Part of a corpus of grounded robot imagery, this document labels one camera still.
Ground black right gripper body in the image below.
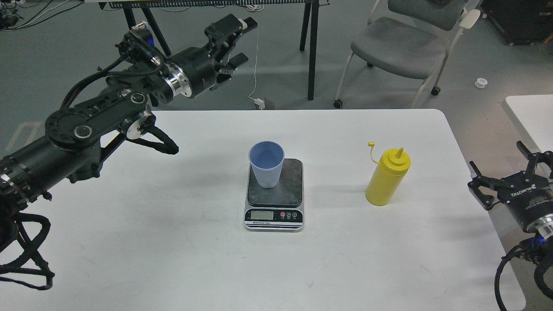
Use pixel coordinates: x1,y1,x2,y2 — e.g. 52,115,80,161
497,171,553,236

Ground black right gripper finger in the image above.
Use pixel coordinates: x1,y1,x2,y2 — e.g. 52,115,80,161
467,161,502,211
517,140,553,178

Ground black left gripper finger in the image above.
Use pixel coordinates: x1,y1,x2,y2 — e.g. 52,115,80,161
205,14,257,54
216,53,249,84

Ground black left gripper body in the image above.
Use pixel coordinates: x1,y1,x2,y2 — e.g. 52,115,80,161
172,47,229,98

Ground blue ribbed plastic cup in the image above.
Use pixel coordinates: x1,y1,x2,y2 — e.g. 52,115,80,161
248,140,285,189

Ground yellow squeeze bottle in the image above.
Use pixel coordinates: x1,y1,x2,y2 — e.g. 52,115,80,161
365,147,411,206

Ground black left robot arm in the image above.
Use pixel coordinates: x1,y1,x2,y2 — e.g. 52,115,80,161
1,14,257,291

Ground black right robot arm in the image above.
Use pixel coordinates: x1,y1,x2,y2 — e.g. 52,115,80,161
467,141,553,311

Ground digital kitchen scale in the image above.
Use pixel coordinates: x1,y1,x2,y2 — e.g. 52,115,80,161
243,158,305,232

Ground white side table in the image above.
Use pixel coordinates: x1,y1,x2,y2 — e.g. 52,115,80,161
502,94,553,152

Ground black trestle table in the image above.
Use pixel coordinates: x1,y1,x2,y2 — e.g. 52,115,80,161
96,0,329,101

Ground small white spool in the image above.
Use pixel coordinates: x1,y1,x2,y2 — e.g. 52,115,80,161
474,77,488,89

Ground black cabinet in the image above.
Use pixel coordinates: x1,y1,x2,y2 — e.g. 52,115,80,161
480,0,553,46

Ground grey office chair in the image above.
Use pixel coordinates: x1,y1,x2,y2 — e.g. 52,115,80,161
333,0,481,108

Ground white cable with plug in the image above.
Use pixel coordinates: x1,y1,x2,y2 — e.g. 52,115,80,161
248,30,276,110

